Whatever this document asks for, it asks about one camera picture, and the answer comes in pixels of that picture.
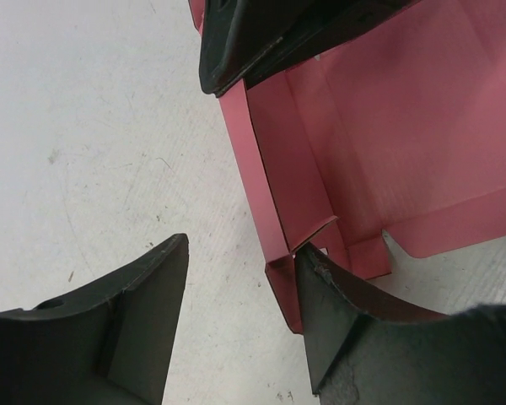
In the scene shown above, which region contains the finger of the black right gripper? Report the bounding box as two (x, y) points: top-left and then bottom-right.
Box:
(245, 0), (414, 89)
(199, 0), (312, 95)

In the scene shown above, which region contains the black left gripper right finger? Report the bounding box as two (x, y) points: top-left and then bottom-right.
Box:
(295, 244), (506, 404)

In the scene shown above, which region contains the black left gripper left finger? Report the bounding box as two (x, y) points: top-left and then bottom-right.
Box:
(0, 234), (189, 404)

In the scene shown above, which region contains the pink paper box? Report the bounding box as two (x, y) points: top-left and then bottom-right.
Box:
(188, 0), (506, 335)

